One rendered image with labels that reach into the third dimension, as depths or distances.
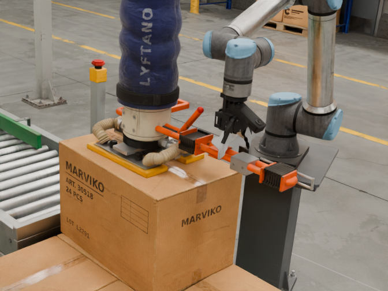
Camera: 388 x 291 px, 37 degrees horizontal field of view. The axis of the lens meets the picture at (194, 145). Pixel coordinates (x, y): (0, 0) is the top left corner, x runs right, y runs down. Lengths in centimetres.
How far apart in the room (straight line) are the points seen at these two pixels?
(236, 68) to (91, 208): 80
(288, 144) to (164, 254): 99
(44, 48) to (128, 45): 368
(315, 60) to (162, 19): 78
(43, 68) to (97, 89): 258
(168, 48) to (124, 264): 77
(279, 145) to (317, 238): 111
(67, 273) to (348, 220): 223
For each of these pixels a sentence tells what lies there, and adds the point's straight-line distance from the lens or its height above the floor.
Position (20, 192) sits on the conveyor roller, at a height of 53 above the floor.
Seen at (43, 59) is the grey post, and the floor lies 43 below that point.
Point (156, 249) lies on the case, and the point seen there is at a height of 76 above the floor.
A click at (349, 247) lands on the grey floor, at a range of 365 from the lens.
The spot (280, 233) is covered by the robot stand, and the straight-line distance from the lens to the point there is 285.
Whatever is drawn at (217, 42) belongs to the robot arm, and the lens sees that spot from 193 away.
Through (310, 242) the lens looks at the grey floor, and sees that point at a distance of 363.
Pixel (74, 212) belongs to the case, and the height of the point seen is 68.
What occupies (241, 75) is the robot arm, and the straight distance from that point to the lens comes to 177.
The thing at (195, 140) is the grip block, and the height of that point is 109.
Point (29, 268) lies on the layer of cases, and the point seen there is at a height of 54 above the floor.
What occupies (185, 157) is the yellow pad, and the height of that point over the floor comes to 96.
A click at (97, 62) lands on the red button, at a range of 310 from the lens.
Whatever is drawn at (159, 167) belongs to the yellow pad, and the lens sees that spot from 203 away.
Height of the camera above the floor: 179
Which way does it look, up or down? 22 degrees down
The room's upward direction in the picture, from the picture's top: 4 degrees clockwise
